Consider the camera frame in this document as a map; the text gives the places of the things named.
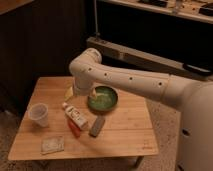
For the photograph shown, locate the white plastic packet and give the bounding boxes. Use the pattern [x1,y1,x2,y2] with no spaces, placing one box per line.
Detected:
[41,136,64,155]

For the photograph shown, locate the white labelled bottle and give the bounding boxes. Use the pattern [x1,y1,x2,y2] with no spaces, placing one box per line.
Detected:
[62,103,88,130]

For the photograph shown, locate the background workbench shelf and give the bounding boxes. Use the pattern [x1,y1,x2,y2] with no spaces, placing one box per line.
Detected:
[101,0,213,24]

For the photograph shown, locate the grey metal rail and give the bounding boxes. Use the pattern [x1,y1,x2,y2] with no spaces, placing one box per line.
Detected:
[86,37,213,81]

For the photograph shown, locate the clear plastic cup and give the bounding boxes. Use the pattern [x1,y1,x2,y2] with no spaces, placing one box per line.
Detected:
[28,103,49,127]

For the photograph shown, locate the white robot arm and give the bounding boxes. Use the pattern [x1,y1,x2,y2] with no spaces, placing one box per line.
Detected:
[69,48,213,171]

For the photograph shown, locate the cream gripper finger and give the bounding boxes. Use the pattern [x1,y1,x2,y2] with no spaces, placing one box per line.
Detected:
[65,87,74,102]
[89,88,97,99]

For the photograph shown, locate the wooden bamboo table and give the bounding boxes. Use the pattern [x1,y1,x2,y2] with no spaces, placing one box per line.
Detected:
[8,77,158,160]

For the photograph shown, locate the green ceramic bowl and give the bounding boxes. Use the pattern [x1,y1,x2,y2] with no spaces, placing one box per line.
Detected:
[87,86,118,112]

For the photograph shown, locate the orange red marker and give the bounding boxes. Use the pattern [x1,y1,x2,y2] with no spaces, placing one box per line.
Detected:
[68,120,81,138]

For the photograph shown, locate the vertical metal pole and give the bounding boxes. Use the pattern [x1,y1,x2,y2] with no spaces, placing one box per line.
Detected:
[93,0,100,40]

